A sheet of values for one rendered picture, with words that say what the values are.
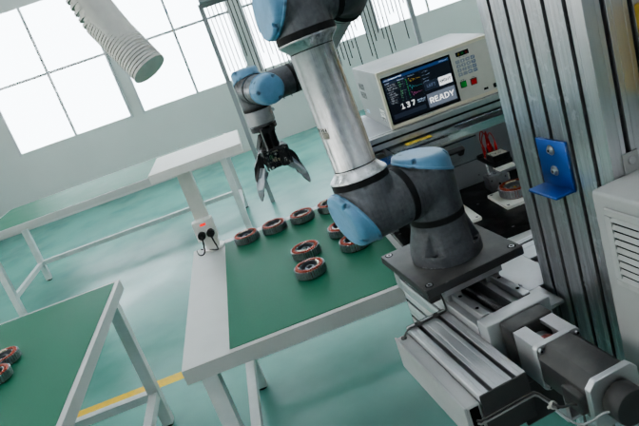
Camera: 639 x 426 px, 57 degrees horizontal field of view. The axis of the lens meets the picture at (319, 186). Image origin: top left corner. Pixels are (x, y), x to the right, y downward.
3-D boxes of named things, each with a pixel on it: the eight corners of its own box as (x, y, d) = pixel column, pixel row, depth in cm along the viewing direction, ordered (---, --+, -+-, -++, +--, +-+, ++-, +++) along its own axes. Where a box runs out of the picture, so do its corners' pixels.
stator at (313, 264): (299, 285, 200) (296, 276, 199) (294, 273, 210) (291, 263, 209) (330, 273, 201) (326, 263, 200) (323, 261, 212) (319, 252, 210)
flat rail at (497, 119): (537, 109, 209) (535, 101, 208) (375, 169, 204) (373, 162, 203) (535, 108, 210) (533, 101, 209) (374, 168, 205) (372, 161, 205)
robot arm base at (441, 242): (497, 246, 120) (486, 203, 117) (433, 277, 117) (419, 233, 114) (458, 227, 134) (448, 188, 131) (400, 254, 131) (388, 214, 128)
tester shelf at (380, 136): (541, 90, 208) (538, 78, 207) (361, 157, 203) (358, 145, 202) (486, 82, 250) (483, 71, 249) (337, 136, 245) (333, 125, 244)
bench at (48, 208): (258, 232, 497) (226, 149, 475) (15, 322, 480) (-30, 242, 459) (252, 203, 583) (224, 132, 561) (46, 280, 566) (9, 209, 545)
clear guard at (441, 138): (487, 155, 183) (483, 137, 181) (416, 182, 181) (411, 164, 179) (448, 138, 214) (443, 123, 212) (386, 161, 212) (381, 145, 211)
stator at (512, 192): (538, 192, 200) (536, 182, 199) (508, 203, 200) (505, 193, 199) (523, 183, 211) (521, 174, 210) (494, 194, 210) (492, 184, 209)
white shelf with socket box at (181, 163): (280, 247, 238) (240, 143, 225) (192, 280, 236) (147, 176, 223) (272, 222, 272) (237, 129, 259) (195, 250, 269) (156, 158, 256)
